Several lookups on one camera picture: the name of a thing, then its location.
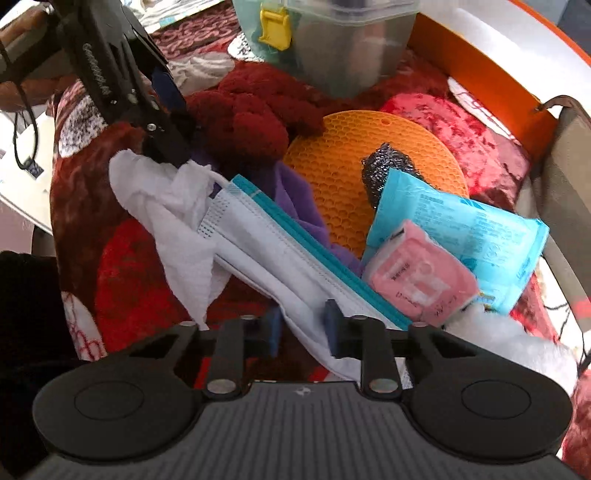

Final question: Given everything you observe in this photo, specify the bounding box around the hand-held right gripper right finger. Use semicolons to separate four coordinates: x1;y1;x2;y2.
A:
324;299;472;400

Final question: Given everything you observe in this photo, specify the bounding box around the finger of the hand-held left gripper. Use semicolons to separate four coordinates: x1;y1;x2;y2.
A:
124;18;190;125
55;9;195;169

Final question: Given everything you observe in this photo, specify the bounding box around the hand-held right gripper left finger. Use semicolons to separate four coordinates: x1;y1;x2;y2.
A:
111;307;283;400

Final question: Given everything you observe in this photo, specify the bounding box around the white and blue face mask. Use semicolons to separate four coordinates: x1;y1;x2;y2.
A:
198;173;414;384

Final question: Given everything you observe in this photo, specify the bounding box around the dark red knitted scarf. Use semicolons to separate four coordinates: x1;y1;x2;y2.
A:
185;60;324;162

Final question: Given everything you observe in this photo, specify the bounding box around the purple plush cloth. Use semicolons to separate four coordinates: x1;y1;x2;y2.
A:
189;148;365;278

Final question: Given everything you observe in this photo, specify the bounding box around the white paper tissue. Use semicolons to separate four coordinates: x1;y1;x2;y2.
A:
109;150;232;324

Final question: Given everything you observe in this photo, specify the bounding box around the white fluffy plush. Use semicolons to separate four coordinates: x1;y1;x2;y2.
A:
443;305;578;393

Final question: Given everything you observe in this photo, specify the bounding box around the orange-edged white box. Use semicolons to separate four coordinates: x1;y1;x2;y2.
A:
406;0;591;158

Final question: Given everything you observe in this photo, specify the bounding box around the person's left hand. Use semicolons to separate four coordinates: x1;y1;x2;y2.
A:
0;7;81;112

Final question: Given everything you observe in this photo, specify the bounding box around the grey white cloth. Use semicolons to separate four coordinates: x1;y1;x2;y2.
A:
166;53;236;93

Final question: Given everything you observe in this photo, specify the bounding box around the striped cloth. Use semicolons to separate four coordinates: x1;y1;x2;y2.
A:
122;0;222;28

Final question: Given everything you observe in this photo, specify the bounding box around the pink tissue packet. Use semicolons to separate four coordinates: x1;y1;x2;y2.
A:
361;219;481;324

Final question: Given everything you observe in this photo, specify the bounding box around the red printed blanket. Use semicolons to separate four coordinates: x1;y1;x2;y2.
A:
46;0;591;462

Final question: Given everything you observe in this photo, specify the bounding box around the blue wet wipes packet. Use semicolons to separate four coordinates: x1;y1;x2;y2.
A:
365;168;550;315

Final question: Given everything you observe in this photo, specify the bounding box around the steel wool scrubber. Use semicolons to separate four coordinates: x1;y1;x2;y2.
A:
360;142;428;208

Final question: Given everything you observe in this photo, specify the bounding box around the orange silicone honeycomb mat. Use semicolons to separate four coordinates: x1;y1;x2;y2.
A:
283;111;469;259

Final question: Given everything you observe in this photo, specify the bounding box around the clear plastic container yellow latch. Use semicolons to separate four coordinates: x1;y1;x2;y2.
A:
231;0;421;97

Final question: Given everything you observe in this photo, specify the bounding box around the beige bag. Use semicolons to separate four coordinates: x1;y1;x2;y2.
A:
529;95;591;333

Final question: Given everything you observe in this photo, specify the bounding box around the black cable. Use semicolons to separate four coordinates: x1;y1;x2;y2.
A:
0;41;44;178

